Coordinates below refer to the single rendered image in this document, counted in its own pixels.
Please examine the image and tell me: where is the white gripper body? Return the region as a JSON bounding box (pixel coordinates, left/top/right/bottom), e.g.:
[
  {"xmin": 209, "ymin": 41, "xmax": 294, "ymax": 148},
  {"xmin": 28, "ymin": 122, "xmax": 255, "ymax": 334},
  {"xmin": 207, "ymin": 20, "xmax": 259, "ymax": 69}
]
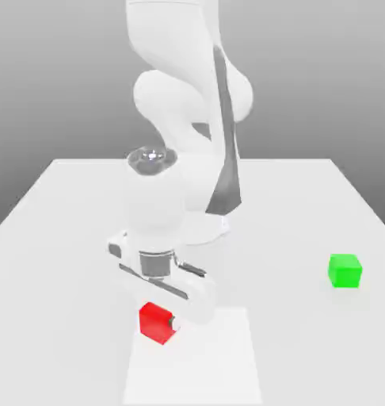
[{"xmin": 117, "ymin": 262, "xmax": 218, "ymax": 325}]

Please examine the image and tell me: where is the small red cube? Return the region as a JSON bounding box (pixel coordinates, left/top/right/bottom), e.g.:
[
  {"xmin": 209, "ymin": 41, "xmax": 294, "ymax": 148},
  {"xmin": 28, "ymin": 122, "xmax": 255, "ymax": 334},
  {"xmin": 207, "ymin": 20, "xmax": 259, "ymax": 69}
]
[{"xmin": 139, "ymin": 301, "xmax": 180, "ymax": 346}]

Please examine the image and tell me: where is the small green cube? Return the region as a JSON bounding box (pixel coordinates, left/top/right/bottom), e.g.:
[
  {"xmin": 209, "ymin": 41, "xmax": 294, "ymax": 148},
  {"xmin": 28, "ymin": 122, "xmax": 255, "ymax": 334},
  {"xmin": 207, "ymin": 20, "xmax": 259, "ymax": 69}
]
[{"xmin": 327, "ymin": 253, "xmax": 364, "ymax": 289}]

